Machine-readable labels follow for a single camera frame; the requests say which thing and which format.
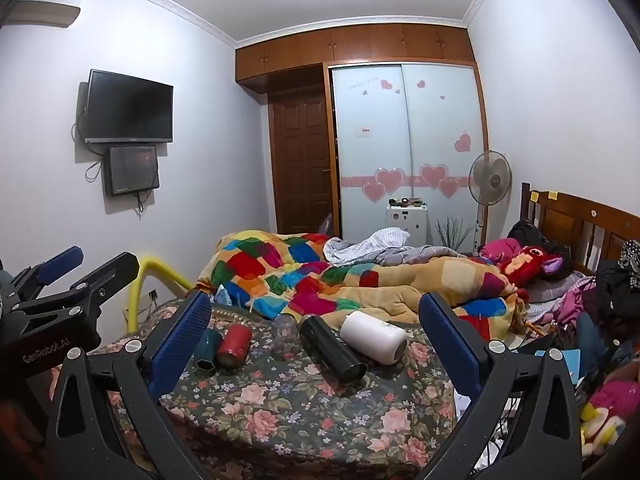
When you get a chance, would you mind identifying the dried grass plant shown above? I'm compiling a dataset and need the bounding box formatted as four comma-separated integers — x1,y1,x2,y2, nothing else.
435,217,473,251

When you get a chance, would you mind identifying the pink cloth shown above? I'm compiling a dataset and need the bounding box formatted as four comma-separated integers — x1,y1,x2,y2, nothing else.
480,237,523,263

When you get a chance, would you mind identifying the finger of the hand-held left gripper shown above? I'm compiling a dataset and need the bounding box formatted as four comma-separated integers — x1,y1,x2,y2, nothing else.
15,252,140,322
10,246,85,306

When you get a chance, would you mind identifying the black bag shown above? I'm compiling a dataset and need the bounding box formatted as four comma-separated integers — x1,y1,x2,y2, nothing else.
507,220,543,246

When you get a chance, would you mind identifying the wall-mounted black television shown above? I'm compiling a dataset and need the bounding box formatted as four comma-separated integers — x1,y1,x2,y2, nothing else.
84,69,174,144

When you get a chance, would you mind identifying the floral bedspread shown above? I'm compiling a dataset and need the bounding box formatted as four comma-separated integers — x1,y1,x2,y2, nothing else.
50,297,458,480

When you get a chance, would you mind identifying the white cup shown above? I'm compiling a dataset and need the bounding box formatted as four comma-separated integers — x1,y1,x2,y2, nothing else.
340,311,408,365

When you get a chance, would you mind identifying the clear glass cup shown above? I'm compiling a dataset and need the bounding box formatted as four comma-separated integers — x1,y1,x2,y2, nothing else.
270,312,301,360

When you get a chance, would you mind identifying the black clothes pile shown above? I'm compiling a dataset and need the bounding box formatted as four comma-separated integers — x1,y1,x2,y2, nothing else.
582,260,640,341

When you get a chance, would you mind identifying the colourful patchwork blanket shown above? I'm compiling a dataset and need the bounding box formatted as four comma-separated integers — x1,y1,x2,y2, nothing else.
192,230,531,341

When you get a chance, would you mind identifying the standing electric fan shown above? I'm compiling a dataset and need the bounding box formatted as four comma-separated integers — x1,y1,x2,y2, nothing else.
468,150,512,256

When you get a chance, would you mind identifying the yellow foam tube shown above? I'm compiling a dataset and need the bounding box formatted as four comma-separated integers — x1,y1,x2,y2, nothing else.
127,255,193,333

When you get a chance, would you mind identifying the grey striped cloth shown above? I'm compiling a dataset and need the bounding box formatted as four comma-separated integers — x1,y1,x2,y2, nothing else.
322,227,471,267

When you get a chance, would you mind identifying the small white cabinet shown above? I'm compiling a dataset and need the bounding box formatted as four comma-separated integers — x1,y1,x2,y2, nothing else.
385,205,427,247

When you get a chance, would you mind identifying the pink plush toy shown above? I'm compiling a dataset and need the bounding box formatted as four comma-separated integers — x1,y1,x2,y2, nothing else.
587,380,640,421

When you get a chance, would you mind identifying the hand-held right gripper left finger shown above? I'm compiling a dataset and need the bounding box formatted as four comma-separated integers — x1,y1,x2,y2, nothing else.
44,290,213,480

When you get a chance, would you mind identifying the wooden overhead cabinet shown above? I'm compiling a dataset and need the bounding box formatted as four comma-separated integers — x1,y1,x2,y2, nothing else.
235,22,476,93

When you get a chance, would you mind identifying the red plush toy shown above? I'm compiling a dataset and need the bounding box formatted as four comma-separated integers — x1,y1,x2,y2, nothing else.
500,245,573,288

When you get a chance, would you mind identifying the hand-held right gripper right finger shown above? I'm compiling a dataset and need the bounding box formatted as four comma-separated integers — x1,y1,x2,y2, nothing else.
415,291,583,480

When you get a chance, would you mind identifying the black cylindrical bottle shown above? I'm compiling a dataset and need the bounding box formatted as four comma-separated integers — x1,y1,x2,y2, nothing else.
299,313,367,383

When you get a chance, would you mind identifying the black white patterned scarf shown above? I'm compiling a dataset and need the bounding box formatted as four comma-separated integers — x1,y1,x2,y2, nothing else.
617,240,640,273

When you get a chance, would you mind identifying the frosted heart sliding wardrobe door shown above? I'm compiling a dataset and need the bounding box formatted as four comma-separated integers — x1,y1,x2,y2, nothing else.
331,64,415,238
402,62,485,251

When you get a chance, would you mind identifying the small wall-mounted black monitor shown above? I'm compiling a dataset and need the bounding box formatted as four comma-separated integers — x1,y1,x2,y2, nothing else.
104,145,161,198

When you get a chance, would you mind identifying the white air conditioner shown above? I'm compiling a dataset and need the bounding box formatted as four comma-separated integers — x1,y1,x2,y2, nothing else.
2,0,82,28

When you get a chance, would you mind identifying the brown wooden door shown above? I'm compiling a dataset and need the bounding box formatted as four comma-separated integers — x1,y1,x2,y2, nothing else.
267,91,335,236

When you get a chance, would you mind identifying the yellow white plush toy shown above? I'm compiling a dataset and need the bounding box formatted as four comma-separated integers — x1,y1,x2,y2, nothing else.
580,402,626,453

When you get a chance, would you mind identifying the green hexagonal cup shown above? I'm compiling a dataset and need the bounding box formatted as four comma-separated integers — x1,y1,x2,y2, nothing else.
192,329,224,373

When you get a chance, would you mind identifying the red cup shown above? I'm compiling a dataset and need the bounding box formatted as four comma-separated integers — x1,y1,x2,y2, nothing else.
216,323,253,368

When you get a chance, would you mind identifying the wooden bed headboard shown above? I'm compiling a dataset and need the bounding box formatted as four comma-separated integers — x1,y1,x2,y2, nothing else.
520,182,640,281

